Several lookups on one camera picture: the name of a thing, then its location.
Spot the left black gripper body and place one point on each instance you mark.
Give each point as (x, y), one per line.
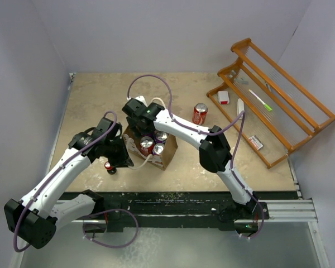
(112, 149)

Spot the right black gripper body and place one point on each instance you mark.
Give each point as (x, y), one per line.
(134, 124)

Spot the patterned canvas tote bag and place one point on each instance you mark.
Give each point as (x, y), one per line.
(160, 161)

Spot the red cola can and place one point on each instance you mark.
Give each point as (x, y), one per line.
(199, 113)

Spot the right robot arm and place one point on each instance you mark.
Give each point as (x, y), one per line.
(214, 149)

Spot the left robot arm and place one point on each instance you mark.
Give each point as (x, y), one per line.
(36, 216)

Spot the small dark red-capped bottle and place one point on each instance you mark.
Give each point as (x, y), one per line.
(109, 168)

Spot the red soda can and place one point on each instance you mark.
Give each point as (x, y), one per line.
(146, 145)

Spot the purple soda can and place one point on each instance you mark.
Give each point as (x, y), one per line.
(158, 149)
(161, 137)

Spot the purple soda can front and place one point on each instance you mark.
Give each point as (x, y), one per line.
(158, 149)

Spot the white red small box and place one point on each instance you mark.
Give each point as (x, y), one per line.
(223, 97)

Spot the white oblong case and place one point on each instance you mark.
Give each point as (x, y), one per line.
(240, 108)

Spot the red white flat packet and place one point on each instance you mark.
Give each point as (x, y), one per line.
(256, 142)

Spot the green tipped white pen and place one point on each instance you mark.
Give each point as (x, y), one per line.
(265, 105)

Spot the wooden tiered rack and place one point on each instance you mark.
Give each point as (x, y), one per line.
(297, 116)

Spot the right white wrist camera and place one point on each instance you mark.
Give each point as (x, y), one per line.
(139, 100)

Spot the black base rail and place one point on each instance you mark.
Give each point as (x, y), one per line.
(217, 210)

